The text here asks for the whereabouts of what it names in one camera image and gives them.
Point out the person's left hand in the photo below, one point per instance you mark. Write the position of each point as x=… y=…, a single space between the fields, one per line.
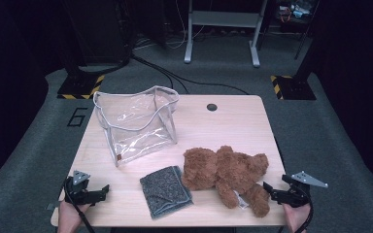
x=68 y=218

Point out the clear plastic bag white trim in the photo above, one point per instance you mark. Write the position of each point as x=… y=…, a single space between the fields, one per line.
x=136 y=113

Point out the dark cabinet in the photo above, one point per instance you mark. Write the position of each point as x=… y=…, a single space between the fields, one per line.
x=103 y=32

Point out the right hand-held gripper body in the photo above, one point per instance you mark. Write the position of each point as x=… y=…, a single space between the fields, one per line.
x=298 y=195

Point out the grey towel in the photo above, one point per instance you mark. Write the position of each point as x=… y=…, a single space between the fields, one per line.
x=165 y=192

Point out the dark cart with electronics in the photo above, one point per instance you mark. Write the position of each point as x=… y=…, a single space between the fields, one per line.
x=296 y=13

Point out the dark round table grommet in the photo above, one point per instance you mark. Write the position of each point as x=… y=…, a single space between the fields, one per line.
x=212 y=107

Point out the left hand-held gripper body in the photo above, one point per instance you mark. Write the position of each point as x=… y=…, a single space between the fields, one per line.
x=77 y=194

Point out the black stand base striped edge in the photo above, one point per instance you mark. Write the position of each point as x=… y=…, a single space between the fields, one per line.
x=296 y=89
x=77 y=87

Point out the brown teddy bear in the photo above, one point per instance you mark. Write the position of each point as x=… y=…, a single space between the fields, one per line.
x=226 y=174

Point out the person's right hand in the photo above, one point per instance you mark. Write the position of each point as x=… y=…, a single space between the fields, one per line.
x=298 y=218

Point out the white metal desk frame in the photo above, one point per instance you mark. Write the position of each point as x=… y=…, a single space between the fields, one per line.
x=223 y=18

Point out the grey tape strip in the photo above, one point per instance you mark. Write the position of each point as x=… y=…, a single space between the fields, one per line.
x=52 y=206

